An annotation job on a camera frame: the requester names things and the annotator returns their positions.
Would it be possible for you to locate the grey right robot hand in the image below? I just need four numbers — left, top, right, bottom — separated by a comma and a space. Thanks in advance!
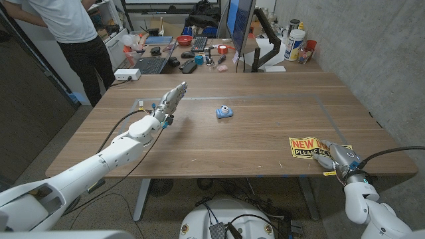
311, 139, 365, 182

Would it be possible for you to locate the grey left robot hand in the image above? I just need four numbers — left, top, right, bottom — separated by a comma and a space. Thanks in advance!
151, 81, 189, 123

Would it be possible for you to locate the yellow new driver bumper sticker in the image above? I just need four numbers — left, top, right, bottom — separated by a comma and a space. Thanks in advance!
288, 136, 353, 160

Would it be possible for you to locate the black oval case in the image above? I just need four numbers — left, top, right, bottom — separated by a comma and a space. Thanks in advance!
181, 61, 199, 74

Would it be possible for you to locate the dark laptop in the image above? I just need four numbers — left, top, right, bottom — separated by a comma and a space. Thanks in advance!
134, 39, 179, 75

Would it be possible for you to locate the white power strip box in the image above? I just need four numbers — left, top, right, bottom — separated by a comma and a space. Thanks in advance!
114, 68, 142, 81

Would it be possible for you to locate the grey table leg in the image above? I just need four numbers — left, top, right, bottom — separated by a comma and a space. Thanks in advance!
132, 178, 152, 222
297, 175, 321, 222

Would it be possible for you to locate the black keyboard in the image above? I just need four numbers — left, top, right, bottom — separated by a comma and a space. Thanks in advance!
190, 35, 209, 53

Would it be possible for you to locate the clear plastic bag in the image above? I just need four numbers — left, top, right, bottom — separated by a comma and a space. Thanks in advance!
122, 31, 149, 66

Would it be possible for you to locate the white shelf cabinet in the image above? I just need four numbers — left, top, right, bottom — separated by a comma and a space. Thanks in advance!
86, 0, 130, 72

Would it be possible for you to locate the black backpack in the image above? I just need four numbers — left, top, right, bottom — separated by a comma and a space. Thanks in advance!
184, 0, 222, 29

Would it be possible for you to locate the computer monitor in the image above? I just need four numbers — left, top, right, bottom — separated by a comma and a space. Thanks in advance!
225, 0, 257, 56

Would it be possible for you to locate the clear candy jar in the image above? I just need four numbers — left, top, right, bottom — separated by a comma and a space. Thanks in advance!
297, 46, 313, 64

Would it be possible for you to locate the white paper sheet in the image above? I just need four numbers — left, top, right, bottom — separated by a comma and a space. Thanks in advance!
244, 37, 287, 67

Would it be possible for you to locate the white wipes canister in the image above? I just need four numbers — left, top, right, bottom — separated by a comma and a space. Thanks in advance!
284, 29, 306, 62

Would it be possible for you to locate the white robot torso base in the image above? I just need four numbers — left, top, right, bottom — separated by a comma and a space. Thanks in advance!
179, 198, 276, 239

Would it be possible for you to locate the person in white t-shirt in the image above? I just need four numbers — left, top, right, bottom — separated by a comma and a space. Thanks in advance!
0, 0, 117, 108

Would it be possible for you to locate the black lidded jar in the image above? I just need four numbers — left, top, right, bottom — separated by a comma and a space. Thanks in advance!
288, 19, 301, 36

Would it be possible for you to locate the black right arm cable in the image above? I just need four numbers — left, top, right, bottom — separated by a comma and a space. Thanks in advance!
357, 145, 425, 170

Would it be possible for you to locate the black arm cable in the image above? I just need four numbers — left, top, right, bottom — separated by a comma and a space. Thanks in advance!
357, 145, 425, 170
96, 109, 155, 154

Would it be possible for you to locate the blue toy camera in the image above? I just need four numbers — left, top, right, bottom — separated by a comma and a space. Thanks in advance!
215, 104, 234, 120

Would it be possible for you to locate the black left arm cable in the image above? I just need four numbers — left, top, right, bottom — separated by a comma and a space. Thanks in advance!
96, 109, 155, 154

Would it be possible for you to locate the black handled screwdriver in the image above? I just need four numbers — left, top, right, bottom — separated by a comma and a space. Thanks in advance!
212, 54, 227, 70

